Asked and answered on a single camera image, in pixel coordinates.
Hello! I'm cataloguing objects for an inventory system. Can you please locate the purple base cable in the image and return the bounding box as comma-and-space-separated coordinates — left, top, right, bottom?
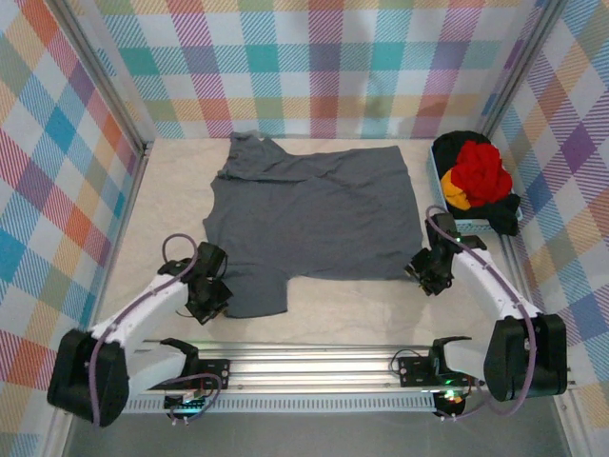
438, 380, 496, 422
164, 370, 223, 426

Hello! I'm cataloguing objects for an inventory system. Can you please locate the aluminium frame post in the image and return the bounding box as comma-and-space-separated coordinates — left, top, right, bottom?
475, 0, 570, 140
49, 0, 156, 161

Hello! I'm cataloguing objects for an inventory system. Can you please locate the light blue basket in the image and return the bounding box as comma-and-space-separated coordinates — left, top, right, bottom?
427, 141, 524, 236

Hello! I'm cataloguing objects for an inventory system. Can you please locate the grey t-shirt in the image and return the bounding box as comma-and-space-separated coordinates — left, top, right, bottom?
203, 131, 425, 320

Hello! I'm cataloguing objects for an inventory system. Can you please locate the black controller board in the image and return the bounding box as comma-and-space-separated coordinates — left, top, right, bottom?
163, 393, 211, 416
433, 388, 466, 416

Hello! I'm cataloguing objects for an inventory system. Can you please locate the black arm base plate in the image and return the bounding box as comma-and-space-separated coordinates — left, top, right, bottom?
161, 358, 232, 392
396, 355, 486, 387

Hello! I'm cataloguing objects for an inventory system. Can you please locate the white slotted cable duct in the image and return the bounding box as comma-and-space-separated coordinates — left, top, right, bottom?
118, 396, 438, 414

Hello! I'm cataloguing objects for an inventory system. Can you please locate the red t-shirt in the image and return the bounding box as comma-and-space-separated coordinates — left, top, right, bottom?
448, 139, 515, 209

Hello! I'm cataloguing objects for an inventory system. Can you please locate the basket of clothes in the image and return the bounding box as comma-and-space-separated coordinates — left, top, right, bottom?
433, 129, 522, 237

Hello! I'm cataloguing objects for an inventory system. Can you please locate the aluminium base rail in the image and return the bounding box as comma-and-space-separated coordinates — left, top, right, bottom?
126, 338, 578, 397

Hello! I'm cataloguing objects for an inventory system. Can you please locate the yellow t-shirt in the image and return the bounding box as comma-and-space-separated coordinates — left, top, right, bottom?
439, 169, 473, 211

